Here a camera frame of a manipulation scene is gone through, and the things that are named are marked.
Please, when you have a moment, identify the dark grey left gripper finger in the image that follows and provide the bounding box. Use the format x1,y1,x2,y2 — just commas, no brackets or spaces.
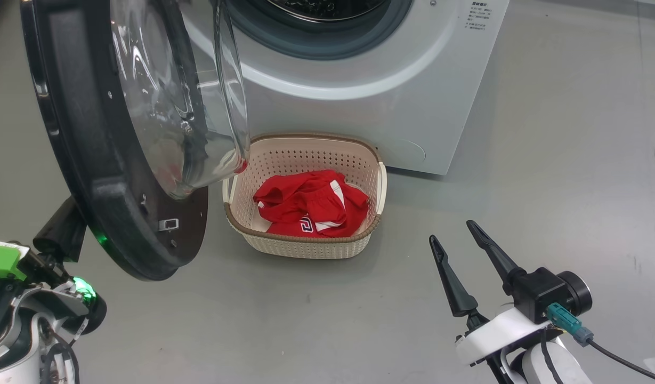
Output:
33,196,88,263

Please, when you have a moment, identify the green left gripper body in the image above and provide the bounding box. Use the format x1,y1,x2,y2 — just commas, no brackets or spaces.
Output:
0,240,67,283

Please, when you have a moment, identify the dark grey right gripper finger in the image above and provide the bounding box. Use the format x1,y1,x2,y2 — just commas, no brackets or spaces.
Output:
429,235,479,318
466,220,520,294

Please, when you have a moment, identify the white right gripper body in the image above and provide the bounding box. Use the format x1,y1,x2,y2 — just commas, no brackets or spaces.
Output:
455,308,565,367

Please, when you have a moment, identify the black round glass washer door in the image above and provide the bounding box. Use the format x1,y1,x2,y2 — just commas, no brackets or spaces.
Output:
21,0,252,282

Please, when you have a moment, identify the red basketball jersey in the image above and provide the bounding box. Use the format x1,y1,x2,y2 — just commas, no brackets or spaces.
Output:
253,170,369,238

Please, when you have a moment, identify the cream perforated laundry basket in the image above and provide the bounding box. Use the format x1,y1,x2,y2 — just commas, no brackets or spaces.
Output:
222,133,387,260

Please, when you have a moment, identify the white front-load washing machine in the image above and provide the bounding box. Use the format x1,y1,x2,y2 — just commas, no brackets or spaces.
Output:
178,0,512,175

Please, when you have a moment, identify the small printed text label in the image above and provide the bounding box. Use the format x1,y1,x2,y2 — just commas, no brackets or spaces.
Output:
465,1,492,30

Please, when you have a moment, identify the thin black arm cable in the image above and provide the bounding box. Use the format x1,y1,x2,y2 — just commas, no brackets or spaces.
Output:
540,328,565,384

